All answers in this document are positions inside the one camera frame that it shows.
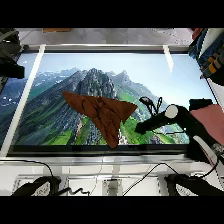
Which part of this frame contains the brown garment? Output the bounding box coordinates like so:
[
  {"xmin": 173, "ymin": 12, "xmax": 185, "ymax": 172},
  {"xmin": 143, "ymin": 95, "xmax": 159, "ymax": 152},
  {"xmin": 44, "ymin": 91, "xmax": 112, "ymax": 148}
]
[{"xmin": 62, "ymin": 90, "xmax": 139, "ymax": 149}]

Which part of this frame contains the heap of clothes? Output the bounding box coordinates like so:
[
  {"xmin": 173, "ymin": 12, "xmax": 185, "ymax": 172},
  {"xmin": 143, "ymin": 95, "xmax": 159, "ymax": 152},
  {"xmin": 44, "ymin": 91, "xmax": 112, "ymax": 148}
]
[{"xmin": 187, "ymin": 28, "xmax": 224, "ymax": 86}]

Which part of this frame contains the pink garment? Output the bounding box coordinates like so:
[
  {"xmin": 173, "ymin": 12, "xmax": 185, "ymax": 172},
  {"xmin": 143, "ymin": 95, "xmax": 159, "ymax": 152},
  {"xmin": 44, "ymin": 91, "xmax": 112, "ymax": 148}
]
[{"xmin": 190, "ymin": 104, "xmax": 224, "ymax": 146}]

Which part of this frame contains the black cable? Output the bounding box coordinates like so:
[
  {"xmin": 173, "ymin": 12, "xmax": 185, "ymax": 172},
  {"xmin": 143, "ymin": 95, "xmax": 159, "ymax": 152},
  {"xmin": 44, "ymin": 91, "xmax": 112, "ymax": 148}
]
[
  {"xmin": 138, "ymin": 95, "xmax": 164, "ymax": 117},
  {"xmin": 122, "ymin": 162, "xmax": 183, "ymax": 197},
  {"xmin": 0, "ymin": 159, "xmax": 54, "ymax": 178}
]

